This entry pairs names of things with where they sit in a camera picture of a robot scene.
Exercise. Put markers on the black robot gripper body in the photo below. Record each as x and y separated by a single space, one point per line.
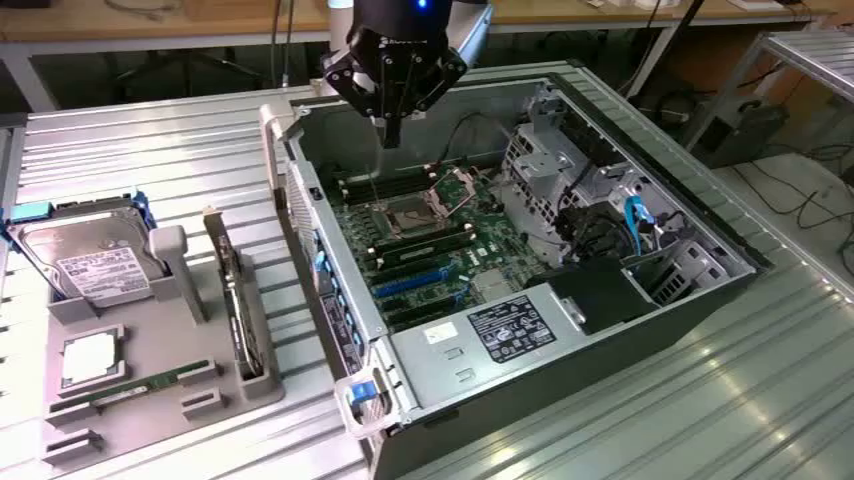
401 25

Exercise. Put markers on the black graphics card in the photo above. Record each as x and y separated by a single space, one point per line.
234 280

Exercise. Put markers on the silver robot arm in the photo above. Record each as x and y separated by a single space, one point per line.
339 4

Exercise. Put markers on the metal socket cover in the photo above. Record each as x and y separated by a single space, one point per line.
457 184

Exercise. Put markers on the silver disk bay cage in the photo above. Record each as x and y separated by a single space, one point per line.
541 165

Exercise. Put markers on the wooden desk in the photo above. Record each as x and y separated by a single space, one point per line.
167 22

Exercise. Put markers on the CPU socket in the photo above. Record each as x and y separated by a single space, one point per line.
406 217

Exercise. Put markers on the green motherboard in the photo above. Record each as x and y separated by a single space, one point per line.
494 250

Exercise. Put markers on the blue expansion slot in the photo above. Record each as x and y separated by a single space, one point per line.
407 284

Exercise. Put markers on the silver chipset heat sink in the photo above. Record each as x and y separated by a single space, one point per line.
495 286

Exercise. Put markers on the black box device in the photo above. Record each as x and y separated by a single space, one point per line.
741 130

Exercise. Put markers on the black plastic air shroud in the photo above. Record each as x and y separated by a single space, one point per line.
594 295

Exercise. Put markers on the silver hard disk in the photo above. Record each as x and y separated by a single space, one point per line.
87 255

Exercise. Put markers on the blue disk caddy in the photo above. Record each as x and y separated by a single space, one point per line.
30 212

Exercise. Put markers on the silver power supply unit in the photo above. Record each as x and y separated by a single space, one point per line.
434 370

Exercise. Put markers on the open black PC case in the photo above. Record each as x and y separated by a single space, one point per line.
601 360

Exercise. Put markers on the green RAM stick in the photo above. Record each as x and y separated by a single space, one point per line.
143 382

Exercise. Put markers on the silver CPU chip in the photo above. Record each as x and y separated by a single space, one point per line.
90 360

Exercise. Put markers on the grey parts rack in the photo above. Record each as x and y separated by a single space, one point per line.
161 415

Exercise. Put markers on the aluminium frame table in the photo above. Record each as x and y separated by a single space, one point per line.
808 55

